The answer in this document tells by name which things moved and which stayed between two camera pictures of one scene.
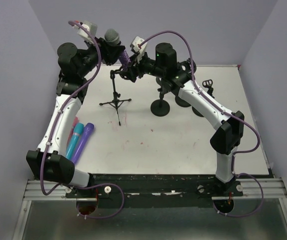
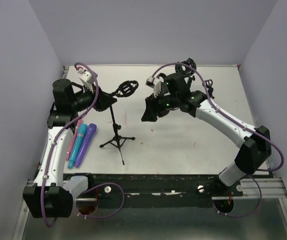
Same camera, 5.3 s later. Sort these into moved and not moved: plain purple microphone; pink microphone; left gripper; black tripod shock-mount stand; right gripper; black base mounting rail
Moved: right gripper; black tripod shock-mount stand; pink microphone; plain purple microphone; left gripper
Not moved: black base mounting rail
